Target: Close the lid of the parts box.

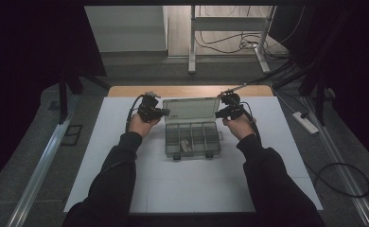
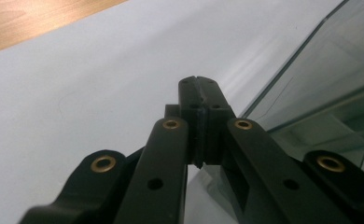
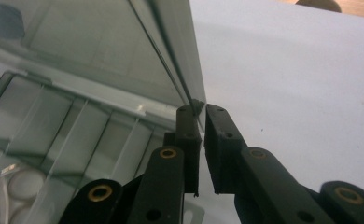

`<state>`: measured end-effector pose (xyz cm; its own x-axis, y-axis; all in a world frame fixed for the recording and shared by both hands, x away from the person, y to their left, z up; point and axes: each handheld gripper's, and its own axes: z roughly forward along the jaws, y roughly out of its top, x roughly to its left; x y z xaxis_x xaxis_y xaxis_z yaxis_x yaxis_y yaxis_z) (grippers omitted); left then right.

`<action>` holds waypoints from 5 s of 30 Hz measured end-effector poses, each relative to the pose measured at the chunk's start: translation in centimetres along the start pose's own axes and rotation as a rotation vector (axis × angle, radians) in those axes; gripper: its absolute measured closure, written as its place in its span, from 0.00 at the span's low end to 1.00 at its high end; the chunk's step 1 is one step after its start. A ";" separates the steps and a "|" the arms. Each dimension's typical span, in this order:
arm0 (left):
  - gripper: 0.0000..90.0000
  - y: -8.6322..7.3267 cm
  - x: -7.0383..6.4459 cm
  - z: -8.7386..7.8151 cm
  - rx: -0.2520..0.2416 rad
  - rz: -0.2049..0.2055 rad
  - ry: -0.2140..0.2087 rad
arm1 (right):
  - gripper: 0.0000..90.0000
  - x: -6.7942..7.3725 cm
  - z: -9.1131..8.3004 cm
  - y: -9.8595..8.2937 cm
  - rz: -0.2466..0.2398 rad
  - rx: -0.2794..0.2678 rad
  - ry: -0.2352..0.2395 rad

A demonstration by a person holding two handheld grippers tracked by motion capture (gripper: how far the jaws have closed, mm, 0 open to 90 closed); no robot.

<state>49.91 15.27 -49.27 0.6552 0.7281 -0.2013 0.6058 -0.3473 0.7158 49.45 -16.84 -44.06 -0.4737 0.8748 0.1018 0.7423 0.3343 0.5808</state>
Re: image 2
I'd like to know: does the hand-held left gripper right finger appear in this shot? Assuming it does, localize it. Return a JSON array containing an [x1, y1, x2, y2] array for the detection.
[[196, 76, 236, 166]]

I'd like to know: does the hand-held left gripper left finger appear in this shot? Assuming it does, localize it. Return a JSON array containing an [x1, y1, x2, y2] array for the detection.
[[164, 75, 206, 170]]

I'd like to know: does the grey transparent compartment box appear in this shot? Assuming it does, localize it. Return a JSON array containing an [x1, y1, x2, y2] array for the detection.
[[183, 0, 364, 224]]

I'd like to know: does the white table cover board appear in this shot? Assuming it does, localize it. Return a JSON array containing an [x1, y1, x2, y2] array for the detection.
[[0, 0, 347, 224]]

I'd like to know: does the wooden table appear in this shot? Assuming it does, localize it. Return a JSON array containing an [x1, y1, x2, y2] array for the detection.
[[0, 0, 129, 58]]

